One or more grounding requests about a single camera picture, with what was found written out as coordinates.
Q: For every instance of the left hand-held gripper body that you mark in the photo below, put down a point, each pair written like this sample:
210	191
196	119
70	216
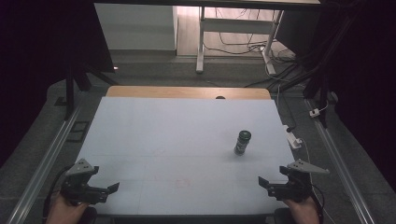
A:
80	183

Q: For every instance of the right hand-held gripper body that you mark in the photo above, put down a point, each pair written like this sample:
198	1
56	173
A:
292	185

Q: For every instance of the dark green jar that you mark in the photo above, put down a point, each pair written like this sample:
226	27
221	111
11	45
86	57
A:
243	143

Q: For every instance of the person's right hand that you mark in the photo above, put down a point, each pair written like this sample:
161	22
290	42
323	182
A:
303	211

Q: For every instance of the person's left hand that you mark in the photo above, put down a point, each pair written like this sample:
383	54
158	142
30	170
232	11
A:
63	211

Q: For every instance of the white power strip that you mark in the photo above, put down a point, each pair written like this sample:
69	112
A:
293	140

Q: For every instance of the small white adapter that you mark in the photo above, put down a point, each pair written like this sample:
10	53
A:
314	112

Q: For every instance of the white table cover sheet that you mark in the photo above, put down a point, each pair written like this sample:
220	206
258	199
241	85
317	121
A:
186	149

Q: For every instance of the black metal stand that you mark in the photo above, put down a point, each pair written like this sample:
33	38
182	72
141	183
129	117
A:
317	81
73	74

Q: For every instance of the aluminium rail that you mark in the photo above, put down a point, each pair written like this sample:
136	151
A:
339	168
43	168

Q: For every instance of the white desk frame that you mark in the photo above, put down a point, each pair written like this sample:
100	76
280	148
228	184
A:
236	26

